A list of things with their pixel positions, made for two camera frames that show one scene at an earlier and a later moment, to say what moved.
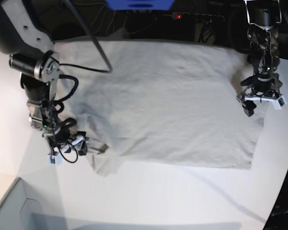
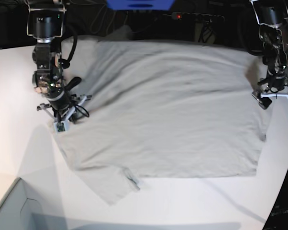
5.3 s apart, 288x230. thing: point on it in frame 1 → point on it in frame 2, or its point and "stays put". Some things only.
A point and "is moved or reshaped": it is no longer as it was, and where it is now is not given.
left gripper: x=60 y=136 → x=60 y=104
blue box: x=140 y=5 stays put
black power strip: x=205 y=18 stays put
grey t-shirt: x=159 y=102 is moved or reshaped
